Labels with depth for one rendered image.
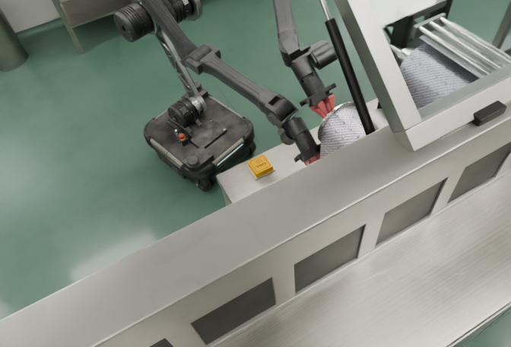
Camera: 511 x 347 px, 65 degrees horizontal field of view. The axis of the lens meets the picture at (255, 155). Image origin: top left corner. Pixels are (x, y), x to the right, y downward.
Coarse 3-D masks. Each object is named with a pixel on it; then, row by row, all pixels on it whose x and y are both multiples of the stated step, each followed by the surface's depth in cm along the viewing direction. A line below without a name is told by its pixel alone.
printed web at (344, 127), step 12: (348, 108) 107; (336, 120) 106; (348, 120) 104; (324, 132) 109; (336, 132) 105; (348, 132) 102; (360, 132) 101; (324, 144) 112; (336, 144) 105; (348, 144) 102
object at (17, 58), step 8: (0, 8) 334; (0, 16) 332; (0, 24) 333; (8, 24) 343; (0, 32) 335; (8, 32) 342; (0, 40) 338; (8, 40) 344; (16, 40) 352; (0, 48) 341; (8, 48) 346; (16, 48) 352; (0, 56) 346; (8, 56) 350; (16, 56) 355; (24, 56) 363; (0, 64) 352; (8, 64) 354; (16, 64) 358
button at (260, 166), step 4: (260, 156) 149; (264, 156) 149; (252, 160) 148; (256, 160) 148; (260, 160) 148; (264, 160) 148; (252, 164) 147; (256, 164) 147; (260, 164) 147; (264, 164) 147; (268, 164) 146; (252, 168) 146; (256, 168) 146; (260, 168) 146; (264, 168) 145; (268, 168) 146; (272, 168) 147; (256, 172) 145; (260, 172) 145; (264, 172) 146; (256, 176) 145; (260, 176) 146
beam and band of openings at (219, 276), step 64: (384, 128) 56; (256, 192) 51; (320, 192) 50; (384, 192) 51; (448, 192) 64; (128, 256) 47; (192, 256) 47; (256, 256) 46; (320, 256) 57; (0, 320) 44; (64, 320) 43; (128, 320) 43; (192, 320) 49; (256, 320) 61
